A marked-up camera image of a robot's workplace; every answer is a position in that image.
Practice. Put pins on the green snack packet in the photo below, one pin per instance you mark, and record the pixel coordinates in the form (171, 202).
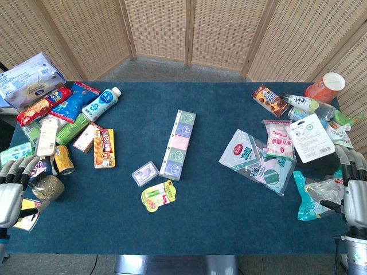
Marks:
(72, 129)

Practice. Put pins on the blue table cloth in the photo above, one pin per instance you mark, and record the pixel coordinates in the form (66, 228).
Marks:
(183, 217)

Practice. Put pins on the lip balm blister card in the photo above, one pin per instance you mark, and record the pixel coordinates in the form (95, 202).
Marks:
(158, 196)

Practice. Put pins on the clear bottle with green label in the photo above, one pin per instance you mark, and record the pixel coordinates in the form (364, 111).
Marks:
(308, 104)

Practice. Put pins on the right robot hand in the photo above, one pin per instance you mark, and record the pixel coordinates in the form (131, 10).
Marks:
(354, 197)

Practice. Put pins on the large white blue tissue package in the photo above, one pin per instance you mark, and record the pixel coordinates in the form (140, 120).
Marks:
(27, 80)

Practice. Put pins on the clear jar of grains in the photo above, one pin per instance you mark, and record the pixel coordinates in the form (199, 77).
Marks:
(49, 189)

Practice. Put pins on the white pink small carton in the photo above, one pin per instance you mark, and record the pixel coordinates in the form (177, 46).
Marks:
(86, 138)

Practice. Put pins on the white blue drink bottle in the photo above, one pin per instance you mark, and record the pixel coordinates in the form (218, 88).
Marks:
(101, 104)

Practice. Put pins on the green white foil bag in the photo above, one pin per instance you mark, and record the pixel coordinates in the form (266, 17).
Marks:
(342, 129)

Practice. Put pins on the red biscuit packet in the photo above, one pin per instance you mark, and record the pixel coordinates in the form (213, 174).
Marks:
(43, 106)

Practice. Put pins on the white blister card package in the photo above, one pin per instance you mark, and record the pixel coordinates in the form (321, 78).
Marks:
(312, 137)

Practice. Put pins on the yellow drink can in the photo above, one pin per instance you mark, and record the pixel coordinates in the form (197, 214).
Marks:
(63, 160)

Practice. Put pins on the teal clear plastic bag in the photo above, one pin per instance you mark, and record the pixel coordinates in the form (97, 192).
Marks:
(314, 194)

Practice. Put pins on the mint green wipes pack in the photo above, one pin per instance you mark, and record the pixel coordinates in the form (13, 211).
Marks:
(15, 151)

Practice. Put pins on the dark purple pouch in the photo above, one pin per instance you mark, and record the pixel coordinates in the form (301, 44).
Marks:
(43, 170)

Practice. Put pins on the black round object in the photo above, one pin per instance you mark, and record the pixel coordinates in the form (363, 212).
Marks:
(318, 166)

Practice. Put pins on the small clear plastic box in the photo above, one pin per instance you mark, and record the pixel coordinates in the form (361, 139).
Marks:
(145, 173)

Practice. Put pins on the brown cookie packet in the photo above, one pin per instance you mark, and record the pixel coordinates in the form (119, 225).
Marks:
(269, 100)

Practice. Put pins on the clear zip bag with towels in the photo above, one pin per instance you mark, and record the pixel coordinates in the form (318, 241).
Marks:
(255, 164)

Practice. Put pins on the white hang tag card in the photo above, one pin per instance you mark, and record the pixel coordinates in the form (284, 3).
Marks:
(47, 138)

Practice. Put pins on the orange paper cup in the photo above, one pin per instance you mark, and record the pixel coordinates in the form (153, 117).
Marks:
(325, 87)

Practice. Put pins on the bamboo folding screen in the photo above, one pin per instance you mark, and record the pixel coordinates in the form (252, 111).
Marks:
(183, 31)

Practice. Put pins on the yellow curry box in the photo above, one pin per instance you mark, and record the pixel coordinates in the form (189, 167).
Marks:
(104, 148)

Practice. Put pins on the long multicolour tissue pack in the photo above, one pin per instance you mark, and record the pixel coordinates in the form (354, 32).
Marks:
(178, 144)

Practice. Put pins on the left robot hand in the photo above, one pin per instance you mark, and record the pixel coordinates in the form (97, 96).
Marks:
(10, 197)

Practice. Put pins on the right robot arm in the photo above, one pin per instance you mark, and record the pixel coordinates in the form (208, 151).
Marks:
(355, 252)

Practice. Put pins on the blue snack bag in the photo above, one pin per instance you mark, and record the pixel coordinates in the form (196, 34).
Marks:
(68, 106)

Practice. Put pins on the yellow flat packet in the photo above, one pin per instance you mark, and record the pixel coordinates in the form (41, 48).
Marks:
(28, 213)

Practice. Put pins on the blue silver drink can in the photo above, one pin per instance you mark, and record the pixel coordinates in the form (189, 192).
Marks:
(296, 113)

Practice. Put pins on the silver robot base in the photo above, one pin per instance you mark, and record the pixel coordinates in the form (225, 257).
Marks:
(175, 265)

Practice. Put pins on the pink white snack bag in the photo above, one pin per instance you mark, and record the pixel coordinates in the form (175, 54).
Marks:
(278, 140)

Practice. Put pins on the green clear plastic packet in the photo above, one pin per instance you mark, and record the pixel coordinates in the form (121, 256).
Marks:
(31, 132)

